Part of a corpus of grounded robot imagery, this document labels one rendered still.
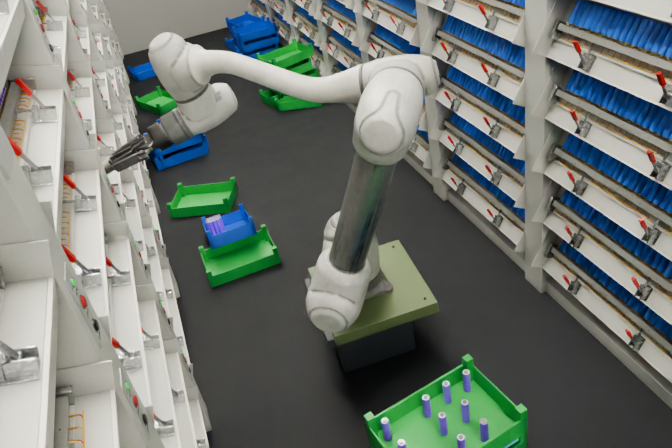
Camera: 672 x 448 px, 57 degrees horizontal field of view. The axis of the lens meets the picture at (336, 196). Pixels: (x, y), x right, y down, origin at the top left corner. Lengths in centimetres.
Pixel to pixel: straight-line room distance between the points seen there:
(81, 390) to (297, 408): 121
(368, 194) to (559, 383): 91
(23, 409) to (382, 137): 89
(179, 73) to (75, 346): 90
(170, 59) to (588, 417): 149
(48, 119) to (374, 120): 63
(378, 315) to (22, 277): 129
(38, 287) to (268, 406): 138
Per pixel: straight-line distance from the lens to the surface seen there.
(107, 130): 222
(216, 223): 280
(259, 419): 205
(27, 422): 63
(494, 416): 155
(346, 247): 159
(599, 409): 200
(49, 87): 144
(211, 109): 169
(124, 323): 133
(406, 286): 199
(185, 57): 161
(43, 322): 73
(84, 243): 123
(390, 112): 129
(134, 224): 204
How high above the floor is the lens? 156
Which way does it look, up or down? 32 degrees down
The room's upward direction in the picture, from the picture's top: 11 degrees counter-clockwise
